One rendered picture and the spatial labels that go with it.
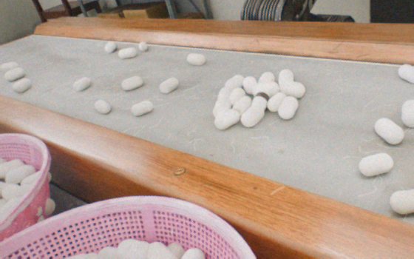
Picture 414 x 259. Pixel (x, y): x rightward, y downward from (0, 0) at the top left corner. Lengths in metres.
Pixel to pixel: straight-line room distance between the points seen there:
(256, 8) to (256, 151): 0.52
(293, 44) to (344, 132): 0.26
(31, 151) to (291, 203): 0.35
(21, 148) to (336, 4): 2.30
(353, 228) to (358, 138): 0.15
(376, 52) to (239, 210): 0.36
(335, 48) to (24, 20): 4.77
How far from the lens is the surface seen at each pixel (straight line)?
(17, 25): 5.13
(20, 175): 0.52
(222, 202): 0.31
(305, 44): 0.62
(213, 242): 0.30
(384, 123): 0.39
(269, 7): 0.84
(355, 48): 0.58
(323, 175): 0.35
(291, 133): 0.41
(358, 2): 2.56
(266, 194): 0.30
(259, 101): 0.45
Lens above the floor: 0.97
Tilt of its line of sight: 28 degrees down
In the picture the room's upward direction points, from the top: 11 degrees counter-clockwise
